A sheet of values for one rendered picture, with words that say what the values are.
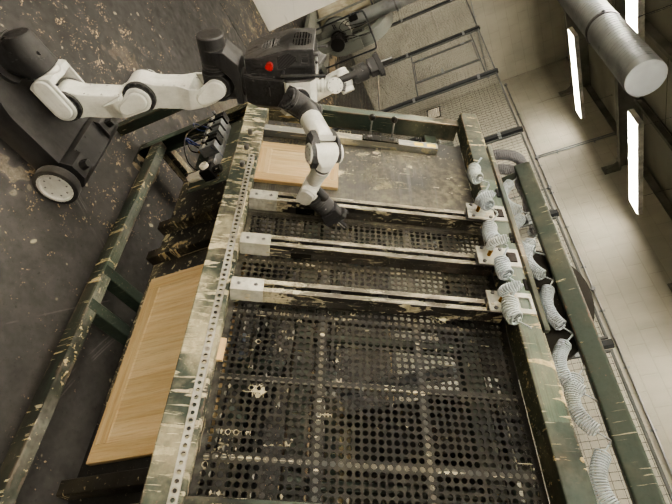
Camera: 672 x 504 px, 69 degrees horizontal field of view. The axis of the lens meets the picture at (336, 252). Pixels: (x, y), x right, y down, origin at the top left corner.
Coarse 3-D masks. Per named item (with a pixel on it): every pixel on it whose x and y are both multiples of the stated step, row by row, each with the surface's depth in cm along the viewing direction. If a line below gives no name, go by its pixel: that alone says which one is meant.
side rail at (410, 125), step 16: (272, 112) 281; (336, 112) 280; (352, 112) 280; (368, 112) 282; (384, 112) 284; (352, 128) 287; (368, 128) 287; (384, 128) 287; (400, 128) 286; (416, 128) 286; (432, 128) 286; (448, 128) 286
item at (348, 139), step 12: (264, 132) 262; (276, 132) 262; (288, 132) 262; (300, 132) 263; (336, 132) 267; (348, 144) 267; (360, 144) 267; (372, 144) 267; (384, 144) 266; (396, 144) 266; (408, 144) 267
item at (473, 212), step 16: (256, 192) 222; (272, 192) 223; (496, 192) 216; (256, 208) 224; (272, 208) 224; (288, 208) 223; (304, 208) 223; (352, 208) 223; (368, 208) 224; (384, 208) 225; (400, 208) 227; (416, 208) 227; (432, 208) 229; (480, 208) 227; (496, 208) 229; (416, 224) 229; (432, 224) 229; (448, 224) 229; (464, 224) 228; (480, 224) 228
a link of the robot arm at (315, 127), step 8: (312, 112) 188; (304, 120) 187; (312, 120) 184; (320, 120) 184; (304, 128) 188; (312, 128) 182; (320, 128) 180; (328, 128) 182; (312, 136) 178; (320, 136) 179; (328, 136) 180; (336, 136) 181; (312, 144) 177; (312, 152) 177; (312, 160) 178
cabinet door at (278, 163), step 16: (272, 144) 256; (288, 144) 258; (272, 160) 248; (288, 160) 249; (304, 160) 251; (256, 176) 238; (272, 176) 239; (288, 176) 240; (304, 176) 242; (336, 176) 245
